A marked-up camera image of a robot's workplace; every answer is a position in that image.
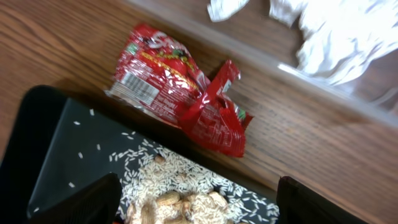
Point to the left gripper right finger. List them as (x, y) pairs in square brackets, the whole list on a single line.
[(300, 205)]

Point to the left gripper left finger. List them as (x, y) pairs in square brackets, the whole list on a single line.
[(96, 203)]

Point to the red snack wrapper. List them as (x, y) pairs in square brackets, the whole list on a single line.
[(158, 75)]

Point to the white napkin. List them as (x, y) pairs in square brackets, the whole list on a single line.
[(341, 37)]

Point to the spilled rice and scraps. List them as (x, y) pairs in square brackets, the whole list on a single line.
[(180, 189)]

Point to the black plastic bin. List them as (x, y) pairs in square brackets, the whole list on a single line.
[(37, 120)]

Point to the clear plastic bin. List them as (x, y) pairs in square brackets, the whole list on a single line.
[(245, 30)]

